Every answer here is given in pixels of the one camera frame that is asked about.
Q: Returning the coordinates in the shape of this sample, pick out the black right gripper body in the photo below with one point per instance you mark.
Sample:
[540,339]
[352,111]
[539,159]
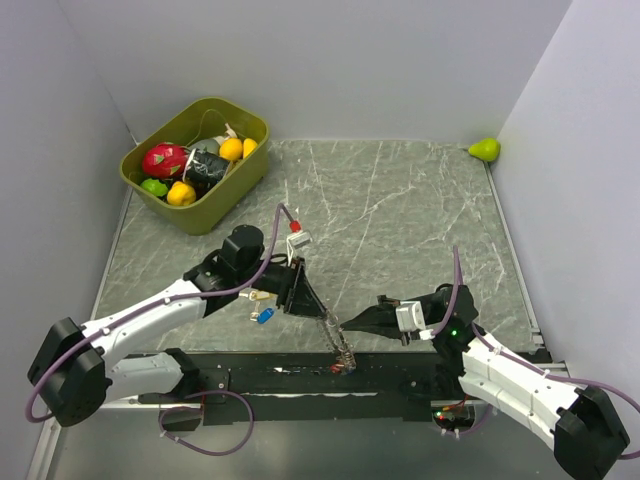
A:
[434,318]

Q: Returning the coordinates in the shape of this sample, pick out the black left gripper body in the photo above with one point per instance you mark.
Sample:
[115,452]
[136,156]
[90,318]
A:
[278,282]

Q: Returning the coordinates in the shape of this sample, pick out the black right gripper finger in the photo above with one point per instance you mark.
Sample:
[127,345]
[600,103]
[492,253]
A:
[387,303]
[378,320]

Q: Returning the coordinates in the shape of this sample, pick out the metal disc with key rings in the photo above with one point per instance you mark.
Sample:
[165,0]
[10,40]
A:
[337,343]

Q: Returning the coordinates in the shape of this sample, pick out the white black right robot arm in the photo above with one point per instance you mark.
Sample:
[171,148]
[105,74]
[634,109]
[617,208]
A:
[579,424]

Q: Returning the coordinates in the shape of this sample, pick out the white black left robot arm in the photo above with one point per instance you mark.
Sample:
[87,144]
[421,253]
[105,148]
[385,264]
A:
[78,368]

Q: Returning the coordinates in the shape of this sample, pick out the yellow key tag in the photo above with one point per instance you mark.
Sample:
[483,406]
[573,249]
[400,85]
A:
[256,295]

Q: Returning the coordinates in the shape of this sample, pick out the blue key tag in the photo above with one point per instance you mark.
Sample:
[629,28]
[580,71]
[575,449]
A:
[261,317]

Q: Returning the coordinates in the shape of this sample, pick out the yellow bell pepper toy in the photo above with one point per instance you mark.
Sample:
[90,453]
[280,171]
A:
[181,194]

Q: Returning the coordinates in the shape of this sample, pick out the black wrapped cylinder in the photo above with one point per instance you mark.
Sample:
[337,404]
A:
[205,168]

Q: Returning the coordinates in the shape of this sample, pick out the orange toy fruit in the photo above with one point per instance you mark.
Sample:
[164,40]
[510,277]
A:
[231,149]

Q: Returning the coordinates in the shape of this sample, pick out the green toy fruit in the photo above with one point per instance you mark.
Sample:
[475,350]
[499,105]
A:
[155,187]

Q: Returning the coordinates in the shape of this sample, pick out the yellow lemon toy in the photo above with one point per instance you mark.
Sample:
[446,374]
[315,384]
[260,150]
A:
[249,146]

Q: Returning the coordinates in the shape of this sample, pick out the red dragon fruit toy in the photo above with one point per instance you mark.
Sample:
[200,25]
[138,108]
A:
[165,161]

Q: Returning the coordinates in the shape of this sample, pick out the olive green plastic bin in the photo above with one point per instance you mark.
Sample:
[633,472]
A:
[205,124]

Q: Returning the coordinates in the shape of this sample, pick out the green pear toy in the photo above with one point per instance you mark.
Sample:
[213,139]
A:
[486,150]

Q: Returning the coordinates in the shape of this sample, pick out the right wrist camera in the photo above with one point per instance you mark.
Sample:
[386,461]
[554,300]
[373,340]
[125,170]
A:
[411,322]

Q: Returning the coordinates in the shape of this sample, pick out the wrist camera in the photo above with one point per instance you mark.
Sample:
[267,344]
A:
[297,239]
[411,322]

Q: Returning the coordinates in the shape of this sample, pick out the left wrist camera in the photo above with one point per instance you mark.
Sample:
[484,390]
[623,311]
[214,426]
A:
[297,239]

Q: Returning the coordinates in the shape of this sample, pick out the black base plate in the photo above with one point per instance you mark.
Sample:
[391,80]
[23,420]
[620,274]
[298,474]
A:
[301,386]

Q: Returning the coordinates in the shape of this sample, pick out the aluminium rail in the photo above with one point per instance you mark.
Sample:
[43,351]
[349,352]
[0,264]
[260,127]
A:
[540,358]

